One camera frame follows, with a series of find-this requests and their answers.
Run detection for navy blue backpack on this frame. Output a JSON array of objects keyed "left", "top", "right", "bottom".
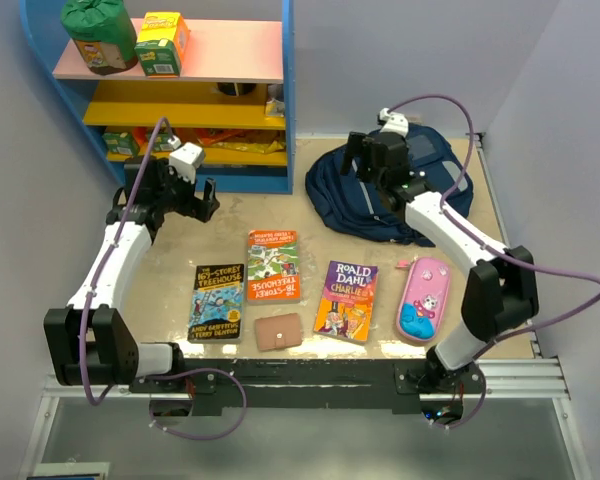
[{"left": 305, "top": 125, "right": 462, "bottom": 247}]

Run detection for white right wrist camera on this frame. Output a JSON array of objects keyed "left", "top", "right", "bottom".
[{"left": 377, "top": 108, "right": 409, "bottom": 138}]

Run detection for green box right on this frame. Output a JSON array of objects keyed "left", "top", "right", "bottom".
[{"left": 152, "top": 131, "right": 182, "bottom": 152}]

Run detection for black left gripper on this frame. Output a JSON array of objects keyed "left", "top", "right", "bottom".
[{"left": 153, "top": 159, "right": 218, "bottom": 223}]

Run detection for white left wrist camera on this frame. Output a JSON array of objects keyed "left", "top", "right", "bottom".
[{"left": 168, "top": 142, "right": 205, "bottom": 184}]

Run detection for aluminium rail frame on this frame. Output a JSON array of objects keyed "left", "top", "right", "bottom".
[{"left": 21, "top": 136, "right": 588, "bottom": 479}]

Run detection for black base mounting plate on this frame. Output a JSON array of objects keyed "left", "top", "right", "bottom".
[{"left": 130, "top": 359, "right": 486, "bottom": 416}]

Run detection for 169-storey treehouse book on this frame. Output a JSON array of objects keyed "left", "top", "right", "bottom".
[{"left": 187, "top": 263, "right": 245, "bottom": 344}]

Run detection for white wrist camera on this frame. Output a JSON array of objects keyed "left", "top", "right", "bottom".
[
  {"left": 168, "top": 142, "right": 205, "bottom": 184},
  {"left": 377, "top": 108, "right": 409, "bottom": 138}
]

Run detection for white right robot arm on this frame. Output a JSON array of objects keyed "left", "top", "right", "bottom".
[{"left": 341, "top": 132, "right": 539, "bottom": 393}]

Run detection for blue shelf unit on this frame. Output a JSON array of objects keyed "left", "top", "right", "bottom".
[{"left": 19, "top": 1, "right": 295, "bottom": 194}]

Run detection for brown leather wallet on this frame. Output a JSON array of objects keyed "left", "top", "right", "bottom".
[{"left": 254, "top": 313, "right": 303, "bottom": 352}]

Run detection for orange yellow snack packets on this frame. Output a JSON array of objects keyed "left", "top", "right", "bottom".
[{"left": 127, "top": 127, "right": 286, "bottom": 155}]

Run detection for orange 78-storey treehouse book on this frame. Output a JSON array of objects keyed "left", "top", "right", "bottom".
[{"left": 247, "top": 230, "right": 301, "bottom": 303}]

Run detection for green box left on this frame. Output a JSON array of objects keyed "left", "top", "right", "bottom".
[{"left": 102, "top": 131, "right": 140, "bottom": 157}]

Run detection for green chips canister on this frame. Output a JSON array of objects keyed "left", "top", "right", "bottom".
[{"left": 61, "top": 0, "right": 138, "bottom": 75}]

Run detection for pink pencil case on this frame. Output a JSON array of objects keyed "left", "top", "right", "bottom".
[{"left": 396, "top": 257, "right": 451, "bottom": 342}]

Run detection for yellow green carton box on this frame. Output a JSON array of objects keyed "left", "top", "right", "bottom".
[{"left": 135, "top": 12, "right": 190, "bottom": 77}]

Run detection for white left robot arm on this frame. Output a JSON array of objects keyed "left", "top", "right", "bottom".
[{"left": 43, "top": 150, "right": 219, "bottom": 392}]

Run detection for Roald Dahl Charlie book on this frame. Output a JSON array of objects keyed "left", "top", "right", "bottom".
[{"left": 313, "top": 261, "right": 378, "bottom": 344}]

